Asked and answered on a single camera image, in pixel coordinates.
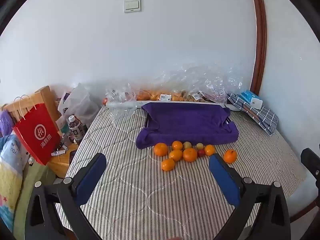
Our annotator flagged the colourful printed blanket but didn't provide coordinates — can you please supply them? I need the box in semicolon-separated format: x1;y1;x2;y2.
0;135;33;230

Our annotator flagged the brown wooden door frame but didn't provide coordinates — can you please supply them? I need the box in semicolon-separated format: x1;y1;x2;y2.
249;0;267;94

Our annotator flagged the wooden chair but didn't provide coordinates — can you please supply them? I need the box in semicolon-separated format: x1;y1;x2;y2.
1;85;60;120

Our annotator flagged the purple plush toy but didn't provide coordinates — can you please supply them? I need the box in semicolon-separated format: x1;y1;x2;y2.
0;110;14;137

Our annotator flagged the red paper bag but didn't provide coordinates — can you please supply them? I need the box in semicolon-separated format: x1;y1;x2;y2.
12;95;62;165

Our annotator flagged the blue white tissue pack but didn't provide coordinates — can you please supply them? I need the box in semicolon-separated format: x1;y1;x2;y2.
240;89;263;109

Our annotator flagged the dark drink bottle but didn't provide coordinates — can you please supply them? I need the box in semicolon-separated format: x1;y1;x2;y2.
68;115;83;142

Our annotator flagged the purple towel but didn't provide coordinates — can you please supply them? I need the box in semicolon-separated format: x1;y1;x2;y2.
136;102;239;149

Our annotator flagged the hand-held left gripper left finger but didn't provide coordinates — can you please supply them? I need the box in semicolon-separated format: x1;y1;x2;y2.
24;152;107;240

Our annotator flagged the blue checked cloth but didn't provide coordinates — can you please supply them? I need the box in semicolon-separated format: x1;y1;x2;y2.
227;93;279;136

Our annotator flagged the plastic bag of yellow fruit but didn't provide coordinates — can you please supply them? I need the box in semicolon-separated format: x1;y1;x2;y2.
186;91;209;103

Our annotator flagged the white plastic bag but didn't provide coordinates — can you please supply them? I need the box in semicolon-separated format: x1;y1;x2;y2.
58;83;100;130

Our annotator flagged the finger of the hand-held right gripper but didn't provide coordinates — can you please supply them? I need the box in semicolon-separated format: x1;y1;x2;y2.
301;148;320;180

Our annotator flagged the wooden nightstand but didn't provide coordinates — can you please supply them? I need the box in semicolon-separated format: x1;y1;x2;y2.
47;142;78;178

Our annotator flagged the white light switch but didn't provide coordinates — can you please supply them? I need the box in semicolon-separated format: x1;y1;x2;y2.
124;0;141;13

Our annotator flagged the large crumpled clear plastic bag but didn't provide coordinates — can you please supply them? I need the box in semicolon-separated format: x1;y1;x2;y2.
155;61;244;104

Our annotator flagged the brown flat board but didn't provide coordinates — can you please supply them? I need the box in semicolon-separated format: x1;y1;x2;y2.
244;105;260;120

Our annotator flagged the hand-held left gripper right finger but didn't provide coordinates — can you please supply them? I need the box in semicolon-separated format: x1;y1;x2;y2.
209;153;292;240

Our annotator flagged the plastic bag of oranges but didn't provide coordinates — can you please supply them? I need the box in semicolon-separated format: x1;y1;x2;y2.
136;88;187;102

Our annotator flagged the striped bed sheet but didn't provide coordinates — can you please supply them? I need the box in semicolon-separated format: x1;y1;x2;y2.
55;104;308;240

